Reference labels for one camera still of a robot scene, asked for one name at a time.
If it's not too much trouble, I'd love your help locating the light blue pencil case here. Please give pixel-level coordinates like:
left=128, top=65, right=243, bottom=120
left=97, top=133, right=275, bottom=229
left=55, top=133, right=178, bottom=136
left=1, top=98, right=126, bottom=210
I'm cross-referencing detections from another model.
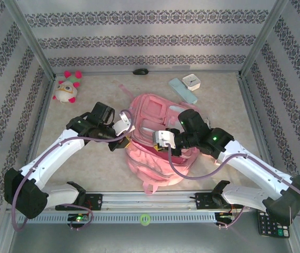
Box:
left=168, top=78, right=198, bottom=105

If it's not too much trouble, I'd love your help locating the aluminium frame back rail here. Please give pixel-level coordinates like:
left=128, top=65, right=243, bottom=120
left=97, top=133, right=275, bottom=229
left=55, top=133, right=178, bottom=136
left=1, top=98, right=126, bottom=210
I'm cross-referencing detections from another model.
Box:
left=52, top=69, right=242, bottom=75

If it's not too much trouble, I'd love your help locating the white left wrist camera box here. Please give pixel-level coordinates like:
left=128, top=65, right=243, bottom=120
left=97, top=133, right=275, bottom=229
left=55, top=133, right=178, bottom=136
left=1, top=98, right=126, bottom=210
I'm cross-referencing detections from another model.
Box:
left=112, top=111, right=133, bottom=137

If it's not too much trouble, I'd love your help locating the black desk calculator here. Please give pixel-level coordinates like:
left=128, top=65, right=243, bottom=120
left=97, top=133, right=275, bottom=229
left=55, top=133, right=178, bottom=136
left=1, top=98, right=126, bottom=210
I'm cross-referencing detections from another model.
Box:
left=257, top=210, right=290, bottom=239

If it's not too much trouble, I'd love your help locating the pink school backpack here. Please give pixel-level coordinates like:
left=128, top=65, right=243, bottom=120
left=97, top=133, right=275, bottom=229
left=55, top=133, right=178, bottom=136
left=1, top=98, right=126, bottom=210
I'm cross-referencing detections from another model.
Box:
left=118, top=83, right=201, bottom=196

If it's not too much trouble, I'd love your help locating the aluminium frame post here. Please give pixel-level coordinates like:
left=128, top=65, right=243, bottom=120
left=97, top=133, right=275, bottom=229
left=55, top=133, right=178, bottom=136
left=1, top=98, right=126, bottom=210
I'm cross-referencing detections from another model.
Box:
left=4, top=0, right=57, bottom=81
left=238, top=0, right=290, bottom=79

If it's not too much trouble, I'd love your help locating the white and pink plush toy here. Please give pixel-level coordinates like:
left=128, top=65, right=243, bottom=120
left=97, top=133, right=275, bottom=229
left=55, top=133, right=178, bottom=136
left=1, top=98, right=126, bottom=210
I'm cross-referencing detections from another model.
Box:
left=52, top=70, right=83, bottom=104

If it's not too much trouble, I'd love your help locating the white square alarm clock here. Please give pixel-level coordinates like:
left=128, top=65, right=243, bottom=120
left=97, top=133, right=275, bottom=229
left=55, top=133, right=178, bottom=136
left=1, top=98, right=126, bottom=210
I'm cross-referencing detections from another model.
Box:
left=182, top=74, right=201, bottom=92

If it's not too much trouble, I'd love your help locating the small circuit board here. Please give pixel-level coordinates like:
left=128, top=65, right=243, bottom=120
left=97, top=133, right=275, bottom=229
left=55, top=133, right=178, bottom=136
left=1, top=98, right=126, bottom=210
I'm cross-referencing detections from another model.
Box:
left=215, top=212, right=237, bottom=225
left=67, top=213, right=91, bottom=224

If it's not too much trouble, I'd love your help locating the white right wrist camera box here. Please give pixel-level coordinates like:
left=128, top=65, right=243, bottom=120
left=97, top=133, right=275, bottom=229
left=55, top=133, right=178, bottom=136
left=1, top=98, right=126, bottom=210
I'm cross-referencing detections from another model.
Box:
left=152, top=130, right=176, bottom=151

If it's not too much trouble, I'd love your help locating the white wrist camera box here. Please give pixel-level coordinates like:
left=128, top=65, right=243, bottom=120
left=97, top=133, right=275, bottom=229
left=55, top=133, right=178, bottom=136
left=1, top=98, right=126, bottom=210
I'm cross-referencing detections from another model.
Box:
left=112, top=111, right=133, bottom=137
left=152, top=130, right=176, bottom=151

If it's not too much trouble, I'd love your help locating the grey slotted cable duct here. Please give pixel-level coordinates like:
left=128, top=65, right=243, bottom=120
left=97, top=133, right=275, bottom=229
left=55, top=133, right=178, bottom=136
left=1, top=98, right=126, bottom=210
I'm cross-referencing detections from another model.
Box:
left=17, top=212, right=216, bottom=225

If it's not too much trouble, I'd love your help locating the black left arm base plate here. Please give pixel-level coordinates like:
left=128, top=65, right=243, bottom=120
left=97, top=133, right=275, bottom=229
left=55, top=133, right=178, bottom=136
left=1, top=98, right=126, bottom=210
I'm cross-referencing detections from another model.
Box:
left=84, top=193, right=104, bottom=211

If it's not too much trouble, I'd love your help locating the aluminium frame side rail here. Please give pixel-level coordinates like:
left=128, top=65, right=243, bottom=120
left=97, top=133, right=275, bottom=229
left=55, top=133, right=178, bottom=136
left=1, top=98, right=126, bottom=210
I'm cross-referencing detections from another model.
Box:
left=18, top=77, right=56, bottom=185
left=238, top=73, right=282, bottom=181

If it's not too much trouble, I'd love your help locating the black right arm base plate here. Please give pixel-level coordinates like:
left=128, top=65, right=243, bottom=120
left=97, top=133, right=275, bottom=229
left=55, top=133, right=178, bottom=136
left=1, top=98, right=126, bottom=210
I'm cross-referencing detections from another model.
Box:
left=194, top=192, right=245, bottom=211

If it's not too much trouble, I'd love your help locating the aluminium mounting rail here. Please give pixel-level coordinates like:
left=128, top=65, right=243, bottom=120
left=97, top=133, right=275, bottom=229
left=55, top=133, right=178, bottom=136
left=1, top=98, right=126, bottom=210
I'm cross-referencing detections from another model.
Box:
left=6, top=191, right=272, bottom=213

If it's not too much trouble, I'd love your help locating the green tape ring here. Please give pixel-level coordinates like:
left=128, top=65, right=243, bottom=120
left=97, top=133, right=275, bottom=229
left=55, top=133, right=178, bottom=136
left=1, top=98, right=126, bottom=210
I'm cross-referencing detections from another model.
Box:
left=139, top=213, right=152, bottom=226

